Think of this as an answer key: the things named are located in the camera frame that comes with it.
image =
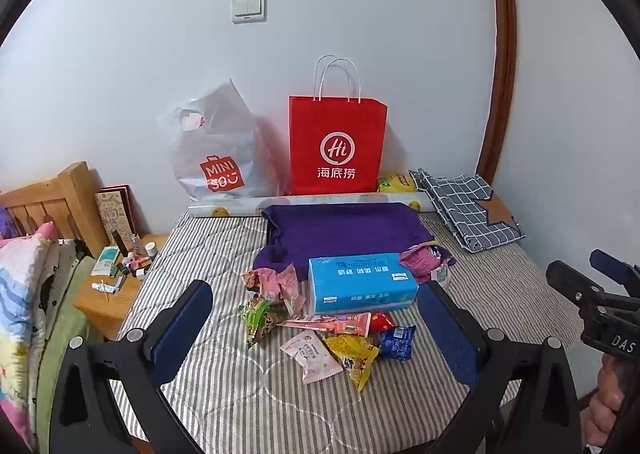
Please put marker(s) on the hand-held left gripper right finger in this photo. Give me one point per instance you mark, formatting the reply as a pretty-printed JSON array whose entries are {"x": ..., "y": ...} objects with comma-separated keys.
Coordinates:
[{"x": 445, "y": 329}]

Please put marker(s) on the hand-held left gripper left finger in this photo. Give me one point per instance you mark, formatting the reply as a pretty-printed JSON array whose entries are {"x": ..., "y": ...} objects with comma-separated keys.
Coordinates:
[{"x": 182, "y": 329}]

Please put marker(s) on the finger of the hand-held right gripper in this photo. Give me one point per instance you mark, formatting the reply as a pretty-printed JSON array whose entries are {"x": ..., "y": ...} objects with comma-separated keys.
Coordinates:
[
  {"x": 572, "y": 284},
  {"x": 617, "y": 271}
]

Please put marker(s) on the blue snack packet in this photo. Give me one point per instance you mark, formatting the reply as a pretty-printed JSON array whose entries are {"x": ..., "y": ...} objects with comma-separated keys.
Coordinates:
[{"x": 397, "y": 341}]

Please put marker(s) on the red snack packet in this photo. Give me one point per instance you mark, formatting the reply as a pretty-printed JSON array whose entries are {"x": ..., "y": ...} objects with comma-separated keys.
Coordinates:
[{"x": 382, "y": 321}]

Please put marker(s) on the long pink candy packet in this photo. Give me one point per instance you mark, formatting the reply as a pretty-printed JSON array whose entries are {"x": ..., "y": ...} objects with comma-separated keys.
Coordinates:
[{"x": 330, "y": 323}]

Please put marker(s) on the person's right hand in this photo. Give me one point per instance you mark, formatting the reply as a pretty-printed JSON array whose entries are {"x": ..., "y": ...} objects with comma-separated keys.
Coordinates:
[{"x": 612, "y": 399}]

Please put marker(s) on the pink and yellow chip bag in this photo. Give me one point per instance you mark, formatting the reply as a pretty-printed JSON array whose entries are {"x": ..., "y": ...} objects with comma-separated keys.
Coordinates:
[{"x": 422, "y": 259}]

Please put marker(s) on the wooden nightstand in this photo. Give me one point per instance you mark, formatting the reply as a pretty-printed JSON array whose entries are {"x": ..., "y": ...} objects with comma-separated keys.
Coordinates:
[{"x": 110, "y": 304}]

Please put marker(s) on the green snack packet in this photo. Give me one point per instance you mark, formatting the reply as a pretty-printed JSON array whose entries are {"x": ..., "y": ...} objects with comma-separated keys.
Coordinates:
[{"x": 260, "y": 316}]

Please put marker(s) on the red cosmetic item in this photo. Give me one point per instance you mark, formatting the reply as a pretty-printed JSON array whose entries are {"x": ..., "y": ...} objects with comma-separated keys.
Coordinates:
[{"x": 137, "y": 262}]

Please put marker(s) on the small white bottle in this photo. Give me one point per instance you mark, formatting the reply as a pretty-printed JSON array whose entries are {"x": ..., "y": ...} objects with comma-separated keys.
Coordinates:
[{"x": 151, "y": 249}]

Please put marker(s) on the white tube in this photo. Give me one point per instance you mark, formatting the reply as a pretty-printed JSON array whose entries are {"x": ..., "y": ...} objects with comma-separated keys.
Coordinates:
[{"x": 106, "y": 287}]

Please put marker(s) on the blue tissue pack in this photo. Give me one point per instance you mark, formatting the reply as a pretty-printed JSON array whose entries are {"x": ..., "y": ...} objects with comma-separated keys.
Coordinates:
[{"x": 360, "y": 284}]

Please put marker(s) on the yellow snack packet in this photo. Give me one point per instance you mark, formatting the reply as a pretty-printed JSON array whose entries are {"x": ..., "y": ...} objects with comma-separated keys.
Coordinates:
[{"x": 352, "y": 356}]

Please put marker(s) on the striped bed sheet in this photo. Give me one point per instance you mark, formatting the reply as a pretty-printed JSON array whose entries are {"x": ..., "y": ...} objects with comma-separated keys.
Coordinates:
[{"x": 250, "y": 399}]

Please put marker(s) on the green and white tube box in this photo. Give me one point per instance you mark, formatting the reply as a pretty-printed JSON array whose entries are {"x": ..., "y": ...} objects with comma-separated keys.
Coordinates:
[{"x": 106, "y": 261}]

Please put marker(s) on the dark bottle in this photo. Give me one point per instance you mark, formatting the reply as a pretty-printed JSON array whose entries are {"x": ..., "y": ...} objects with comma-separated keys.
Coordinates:
[{"x": 118, "y": 244}]

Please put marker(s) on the grey checked cloth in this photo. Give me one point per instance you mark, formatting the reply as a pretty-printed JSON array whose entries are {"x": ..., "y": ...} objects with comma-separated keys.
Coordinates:
[{"x": 465, "y": 209}]

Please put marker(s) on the cartoon print paper roll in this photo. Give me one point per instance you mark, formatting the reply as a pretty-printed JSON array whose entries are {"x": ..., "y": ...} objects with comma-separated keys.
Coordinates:
[{"x": 230, "y": 208}]

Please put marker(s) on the pale pink snack packet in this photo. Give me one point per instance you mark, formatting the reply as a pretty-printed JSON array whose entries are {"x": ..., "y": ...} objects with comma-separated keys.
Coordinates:
[{"x": 310, "y": 356}]

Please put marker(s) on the patterned gift box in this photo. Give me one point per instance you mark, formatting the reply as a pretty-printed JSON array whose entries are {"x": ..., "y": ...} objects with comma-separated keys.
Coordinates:
[{"x": 115, "y": 211}]

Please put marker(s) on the purple cloth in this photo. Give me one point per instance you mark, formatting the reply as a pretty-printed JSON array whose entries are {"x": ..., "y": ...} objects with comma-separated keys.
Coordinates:
[{"x": 340, "y": 234}]

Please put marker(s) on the yellow green packet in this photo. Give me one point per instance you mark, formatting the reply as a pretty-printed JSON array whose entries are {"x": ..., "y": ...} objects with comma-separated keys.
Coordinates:
[{"x": 397, "y": 183}]

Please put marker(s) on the colourful printed pillow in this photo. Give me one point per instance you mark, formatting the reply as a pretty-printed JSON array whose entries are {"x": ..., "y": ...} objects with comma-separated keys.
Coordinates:
[{"x": 22, "y": 314}]

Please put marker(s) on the wooden headboard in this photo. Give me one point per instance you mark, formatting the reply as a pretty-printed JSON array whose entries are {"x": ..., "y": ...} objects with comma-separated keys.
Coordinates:
[{"x": 55, "y": 199}]

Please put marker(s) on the white plastic bag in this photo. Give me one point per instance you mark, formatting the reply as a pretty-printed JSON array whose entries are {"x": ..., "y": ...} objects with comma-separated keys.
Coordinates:
[{"x": 220, "y": 144}]

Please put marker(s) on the red paper bag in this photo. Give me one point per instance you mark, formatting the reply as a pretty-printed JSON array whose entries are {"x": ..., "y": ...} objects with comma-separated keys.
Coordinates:
[{"x": 340, "y": 134}]

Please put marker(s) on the wooden door frame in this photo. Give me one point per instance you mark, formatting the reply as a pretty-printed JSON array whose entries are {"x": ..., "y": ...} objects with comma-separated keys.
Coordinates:
[{"x": 502, "y": 59}]

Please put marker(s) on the white light switch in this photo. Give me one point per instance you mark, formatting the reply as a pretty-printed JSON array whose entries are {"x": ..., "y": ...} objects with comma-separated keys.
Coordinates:
[{"x": 249, "y": 8}]

